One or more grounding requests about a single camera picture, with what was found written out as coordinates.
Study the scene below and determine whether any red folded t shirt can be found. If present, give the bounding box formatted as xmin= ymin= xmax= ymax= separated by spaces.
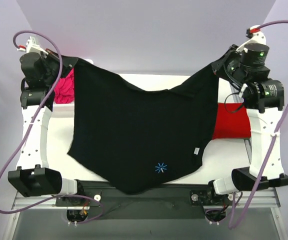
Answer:
xmin=212 ymin=103 xmax=251 ymax=140

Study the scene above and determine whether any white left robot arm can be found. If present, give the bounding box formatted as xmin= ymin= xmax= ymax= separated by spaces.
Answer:
xmin=7 ymin=49 xmax=85 ymax=206

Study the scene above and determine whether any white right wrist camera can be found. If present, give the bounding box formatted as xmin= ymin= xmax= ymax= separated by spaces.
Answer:
xmin=245 ymin=25 xmax=267 ymax=45

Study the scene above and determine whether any aluminium frame rail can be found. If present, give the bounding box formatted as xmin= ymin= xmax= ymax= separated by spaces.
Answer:
xmin=11 ymin=188 xmax=281 ymax=210

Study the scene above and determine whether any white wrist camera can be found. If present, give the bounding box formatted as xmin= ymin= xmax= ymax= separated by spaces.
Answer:
xmin=245 ymin=25 xmax=267 ymax=45
xmin=17 ymin=36 xmax=47 ymax=55

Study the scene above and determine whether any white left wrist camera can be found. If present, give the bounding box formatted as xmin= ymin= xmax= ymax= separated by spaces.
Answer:
xmin=17 ymin=36 xmax=47 ymax=55

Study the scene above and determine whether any white plastic basket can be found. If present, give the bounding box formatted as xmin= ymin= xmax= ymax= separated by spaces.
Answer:
xmin=51 ymin=58 xmax=95 ymax=111

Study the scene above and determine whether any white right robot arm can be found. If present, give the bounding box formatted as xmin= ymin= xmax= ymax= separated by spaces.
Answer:
xmin=205 ymin=43 xmax=288 ymax=204

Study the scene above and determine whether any black t shirt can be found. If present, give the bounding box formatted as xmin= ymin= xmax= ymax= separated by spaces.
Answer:
xmin=68 ymin=59 xmax=219 ymax=194

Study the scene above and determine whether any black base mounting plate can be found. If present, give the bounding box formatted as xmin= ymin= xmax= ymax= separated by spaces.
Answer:
xmin=55 ymin=179 xmax=237 ymax=221

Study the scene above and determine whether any pink t shirt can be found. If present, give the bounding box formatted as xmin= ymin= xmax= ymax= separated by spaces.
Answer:
xmin=54 ymin=69 xmax=75 ymax=104

